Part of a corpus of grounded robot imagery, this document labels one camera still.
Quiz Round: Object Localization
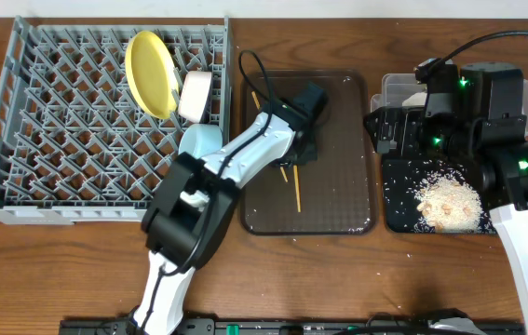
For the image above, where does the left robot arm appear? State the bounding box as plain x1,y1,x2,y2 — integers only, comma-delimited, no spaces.
127,83,328,334

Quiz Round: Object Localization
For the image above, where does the wooden chopstick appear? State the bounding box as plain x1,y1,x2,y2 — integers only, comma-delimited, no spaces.
251,91,288,183
292,165,302,213

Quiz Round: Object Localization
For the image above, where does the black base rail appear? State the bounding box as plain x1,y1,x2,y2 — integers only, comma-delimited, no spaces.
58,310,525,335

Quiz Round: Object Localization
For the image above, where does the black waste tray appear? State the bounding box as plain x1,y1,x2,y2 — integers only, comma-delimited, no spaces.
381,155,495,234

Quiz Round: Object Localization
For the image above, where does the white napkin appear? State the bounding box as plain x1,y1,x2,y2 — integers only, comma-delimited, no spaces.
402,92,427,107

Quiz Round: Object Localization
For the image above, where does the dark brown serving tray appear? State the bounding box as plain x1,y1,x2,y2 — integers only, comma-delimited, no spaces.
238,70,378,235

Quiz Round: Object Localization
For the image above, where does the white bowl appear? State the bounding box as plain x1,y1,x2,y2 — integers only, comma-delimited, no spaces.
178,71,212,123

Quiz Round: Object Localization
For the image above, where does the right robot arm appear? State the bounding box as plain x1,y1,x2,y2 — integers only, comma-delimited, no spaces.
364,60,528,333

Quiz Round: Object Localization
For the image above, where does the small white cup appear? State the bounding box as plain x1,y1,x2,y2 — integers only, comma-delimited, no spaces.
180,190,210,210

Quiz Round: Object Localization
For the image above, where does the yellow plate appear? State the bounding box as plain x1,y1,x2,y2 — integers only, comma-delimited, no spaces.
125,31,179,119

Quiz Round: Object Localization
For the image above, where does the clear plastic bin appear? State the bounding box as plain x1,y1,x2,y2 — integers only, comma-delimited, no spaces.
370,74,528,137

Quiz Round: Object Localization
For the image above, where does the food scraps pile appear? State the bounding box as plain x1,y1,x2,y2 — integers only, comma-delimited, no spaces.
413,169,484,233

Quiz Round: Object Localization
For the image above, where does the grey plastic dishwasher rack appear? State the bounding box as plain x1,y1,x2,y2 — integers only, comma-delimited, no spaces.
0,15,235,227

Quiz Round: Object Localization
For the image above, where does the light blue bowl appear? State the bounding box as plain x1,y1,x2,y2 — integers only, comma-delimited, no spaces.
179,124,223,158

